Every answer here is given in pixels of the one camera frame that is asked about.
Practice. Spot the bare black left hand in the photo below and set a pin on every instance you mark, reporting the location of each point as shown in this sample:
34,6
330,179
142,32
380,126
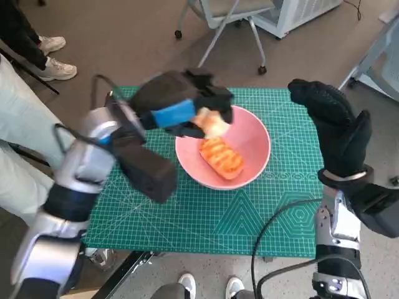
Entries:
168,93

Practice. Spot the black knitted gloved right hand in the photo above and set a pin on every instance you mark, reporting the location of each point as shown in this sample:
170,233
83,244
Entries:
341,137

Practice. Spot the round toy bread bun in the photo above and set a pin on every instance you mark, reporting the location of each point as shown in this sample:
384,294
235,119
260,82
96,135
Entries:
215,124

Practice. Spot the long toy bread loaf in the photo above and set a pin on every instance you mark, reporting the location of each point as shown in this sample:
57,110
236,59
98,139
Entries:
223,159

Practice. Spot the pink bowl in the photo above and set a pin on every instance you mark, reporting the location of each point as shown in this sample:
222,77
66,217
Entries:
252,155

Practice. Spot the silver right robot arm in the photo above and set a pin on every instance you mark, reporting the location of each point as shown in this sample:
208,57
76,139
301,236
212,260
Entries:
336,218

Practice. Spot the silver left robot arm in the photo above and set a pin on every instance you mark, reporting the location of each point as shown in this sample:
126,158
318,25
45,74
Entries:
81,155

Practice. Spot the black caster wheel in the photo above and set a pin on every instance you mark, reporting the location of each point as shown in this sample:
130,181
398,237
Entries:
395,181

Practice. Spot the white mesh chair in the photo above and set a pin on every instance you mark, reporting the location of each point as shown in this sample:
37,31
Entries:
389,71

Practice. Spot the grey white rolling chair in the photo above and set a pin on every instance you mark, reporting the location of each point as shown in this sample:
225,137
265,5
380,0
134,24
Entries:
227,9

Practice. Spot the white paper sheet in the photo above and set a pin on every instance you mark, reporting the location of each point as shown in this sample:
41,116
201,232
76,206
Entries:
386,17

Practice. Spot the green cutting mat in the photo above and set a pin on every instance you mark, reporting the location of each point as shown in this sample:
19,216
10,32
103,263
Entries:
202,218

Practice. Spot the white perforated cabinet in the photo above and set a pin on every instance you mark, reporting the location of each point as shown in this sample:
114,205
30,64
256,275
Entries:
302,12

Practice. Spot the seated person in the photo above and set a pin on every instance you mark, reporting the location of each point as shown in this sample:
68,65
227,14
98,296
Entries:
18,109

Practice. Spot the person wearing headset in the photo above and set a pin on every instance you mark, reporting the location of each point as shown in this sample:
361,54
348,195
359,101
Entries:
15,25

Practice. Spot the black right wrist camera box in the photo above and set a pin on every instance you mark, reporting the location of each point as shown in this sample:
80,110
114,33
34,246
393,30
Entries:
377,208

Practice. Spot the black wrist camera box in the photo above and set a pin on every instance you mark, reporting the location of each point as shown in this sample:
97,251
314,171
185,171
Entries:
377,208
149,177

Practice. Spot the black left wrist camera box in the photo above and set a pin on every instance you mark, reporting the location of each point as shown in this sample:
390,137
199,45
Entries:
149,177

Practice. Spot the metal table bracket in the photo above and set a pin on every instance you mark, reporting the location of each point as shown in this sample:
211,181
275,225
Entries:
141,260

